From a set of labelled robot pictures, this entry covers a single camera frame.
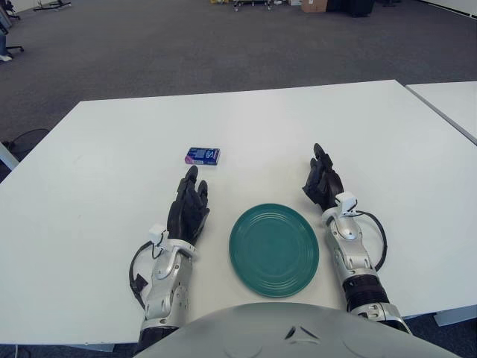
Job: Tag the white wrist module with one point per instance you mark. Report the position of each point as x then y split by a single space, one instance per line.
156 233
346 201

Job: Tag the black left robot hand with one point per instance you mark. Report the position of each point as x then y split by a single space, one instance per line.
188 209

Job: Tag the blue purple gum pack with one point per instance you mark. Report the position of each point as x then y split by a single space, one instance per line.
203 156

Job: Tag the white table leg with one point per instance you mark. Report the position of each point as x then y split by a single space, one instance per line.
7 156

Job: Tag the green ribbed plate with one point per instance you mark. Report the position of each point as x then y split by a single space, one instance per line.
274 250

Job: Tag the brown cardboard box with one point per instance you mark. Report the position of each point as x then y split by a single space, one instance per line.
313 5

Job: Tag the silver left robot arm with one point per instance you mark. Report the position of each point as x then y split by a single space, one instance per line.
167 283

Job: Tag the seated person's leg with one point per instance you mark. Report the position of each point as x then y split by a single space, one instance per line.
3 43

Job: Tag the black cabinet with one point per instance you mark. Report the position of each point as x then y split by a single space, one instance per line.
356 7

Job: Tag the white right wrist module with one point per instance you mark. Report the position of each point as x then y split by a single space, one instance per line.
346 201

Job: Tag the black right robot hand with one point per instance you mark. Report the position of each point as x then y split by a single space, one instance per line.
324 182

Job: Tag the black stand base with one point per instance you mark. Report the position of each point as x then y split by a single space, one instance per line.
52 5

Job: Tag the black office chair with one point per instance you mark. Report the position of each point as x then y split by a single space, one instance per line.
15 48

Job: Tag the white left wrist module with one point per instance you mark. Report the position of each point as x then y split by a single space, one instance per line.
156 233

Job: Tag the grey robot torso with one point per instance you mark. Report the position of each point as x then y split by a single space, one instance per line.
261 332

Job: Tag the white neighbouring table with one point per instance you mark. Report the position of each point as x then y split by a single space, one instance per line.
451 104

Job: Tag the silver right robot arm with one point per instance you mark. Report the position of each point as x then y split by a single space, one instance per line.
350 246

